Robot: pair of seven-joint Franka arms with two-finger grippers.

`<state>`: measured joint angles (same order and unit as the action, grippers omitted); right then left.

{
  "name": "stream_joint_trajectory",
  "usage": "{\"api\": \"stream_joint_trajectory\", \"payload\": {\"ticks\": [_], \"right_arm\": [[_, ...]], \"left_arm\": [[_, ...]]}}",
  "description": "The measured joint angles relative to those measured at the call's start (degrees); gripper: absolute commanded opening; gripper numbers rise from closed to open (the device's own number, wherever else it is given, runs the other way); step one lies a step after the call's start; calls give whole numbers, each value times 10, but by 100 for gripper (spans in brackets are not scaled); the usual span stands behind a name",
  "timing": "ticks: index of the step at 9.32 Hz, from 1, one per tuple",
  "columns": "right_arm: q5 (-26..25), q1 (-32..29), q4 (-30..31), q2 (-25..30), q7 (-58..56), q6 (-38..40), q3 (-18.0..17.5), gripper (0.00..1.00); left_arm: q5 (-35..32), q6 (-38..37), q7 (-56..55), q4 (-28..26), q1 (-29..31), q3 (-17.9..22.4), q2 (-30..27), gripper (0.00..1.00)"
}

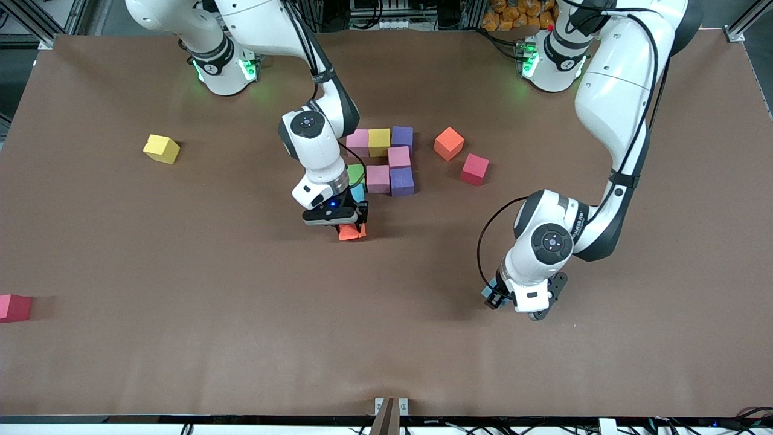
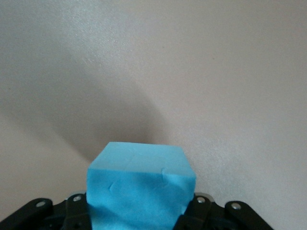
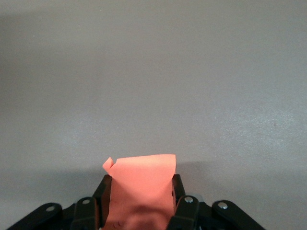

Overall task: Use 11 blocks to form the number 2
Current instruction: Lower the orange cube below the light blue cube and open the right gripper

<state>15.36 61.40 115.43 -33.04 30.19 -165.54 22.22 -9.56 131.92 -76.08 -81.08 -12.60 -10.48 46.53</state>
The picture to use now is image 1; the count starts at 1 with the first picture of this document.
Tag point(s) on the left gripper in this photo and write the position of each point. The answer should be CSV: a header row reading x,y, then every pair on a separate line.
x,y
499,290

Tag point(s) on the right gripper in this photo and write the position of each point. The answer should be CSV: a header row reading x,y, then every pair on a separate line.
x,y
350,199

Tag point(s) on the blue foam cube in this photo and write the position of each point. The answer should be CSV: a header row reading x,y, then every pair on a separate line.
x,y
359,192
487,291

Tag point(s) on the orange foam cube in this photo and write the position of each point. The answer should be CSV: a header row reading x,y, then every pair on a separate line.
x,y
351,233
449,144

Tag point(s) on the pink foam cube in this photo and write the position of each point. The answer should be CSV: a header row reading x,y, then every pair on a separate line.
x,y
399,157
377,179
362,145

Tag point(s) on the green foam cube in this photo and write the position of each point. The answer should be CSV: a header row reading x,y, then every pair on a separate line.
x,y
356,174

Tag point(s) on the purple foam cube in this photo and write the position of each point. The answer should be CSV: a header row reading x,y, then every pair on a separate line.
x,y
402,182
402,137

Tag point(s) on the yellow foam cube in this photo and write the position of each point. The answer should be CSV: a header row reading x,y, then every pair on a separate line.
x,y
161,149
379,142

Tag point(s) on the red foam cube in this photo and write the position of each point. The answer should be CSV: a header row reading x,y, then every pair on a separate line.
x,y
13,308
474,169

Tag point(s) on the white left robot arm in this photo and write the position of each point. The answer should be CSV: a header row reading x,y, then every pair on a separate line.
x,y
616,90

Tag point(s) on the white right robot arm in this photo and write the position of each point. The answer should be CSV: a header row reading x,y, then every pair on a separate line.
x,y
314,145

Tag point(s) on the brown table cover sheet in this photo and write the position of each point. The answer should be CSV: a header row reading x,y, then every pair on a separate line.
x,y
181,362

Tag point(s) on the pile of orange objects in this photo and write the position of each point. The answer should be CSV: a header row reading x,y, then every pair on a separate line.
x,y
513,15

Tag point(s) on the small metal clamp bracket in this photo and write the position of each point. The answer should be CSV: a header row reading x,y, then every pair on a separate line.
x,y
403,406

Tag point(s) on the brown tapered mount pole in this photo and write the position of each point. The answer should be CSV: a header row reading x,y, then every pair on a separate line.
x,y
381,423

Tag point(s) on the aluminium frame profile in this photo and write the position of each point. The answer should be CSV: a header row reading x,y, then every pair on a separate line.
x,y
30,17
749,19

